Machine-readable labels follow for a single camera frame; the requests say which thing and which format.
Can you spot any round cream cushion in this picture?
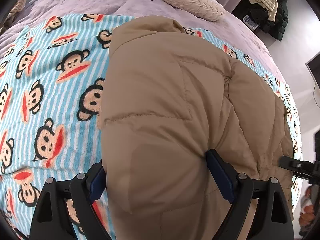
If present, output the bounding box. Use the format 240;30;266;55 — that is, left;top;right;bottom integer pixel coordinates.
163;0;226;22

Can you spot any lavender bed cover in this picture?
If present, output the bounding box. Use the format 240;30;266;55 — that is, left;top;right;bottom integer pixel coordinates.
1;0;284;79

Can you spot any tan puffer jacket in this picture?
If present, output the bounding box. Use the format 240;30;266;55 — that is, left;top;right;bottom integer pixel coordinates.
100;16;293;239

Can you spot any right hand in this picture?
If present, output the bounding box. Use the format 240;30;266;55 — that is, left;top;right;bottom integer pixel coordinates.
298;185;319;234

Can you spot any blue striped monkey blanket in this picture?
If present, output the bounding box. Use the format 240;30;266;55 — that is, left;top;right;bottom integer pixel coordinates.
1;14;302;239

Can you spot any pile of dark clothes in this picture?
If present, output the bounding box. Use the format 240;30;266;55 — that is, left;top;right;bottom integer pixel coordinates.
232;0;289;41

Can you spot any cream striped cloth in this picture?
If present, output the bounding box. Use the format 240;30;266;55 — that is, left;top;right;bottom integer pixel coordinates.
1;0;27;27

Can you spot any black monitor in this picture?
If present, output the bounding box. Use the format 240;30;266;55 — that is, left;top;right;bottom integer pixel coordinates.
306;53;320;88

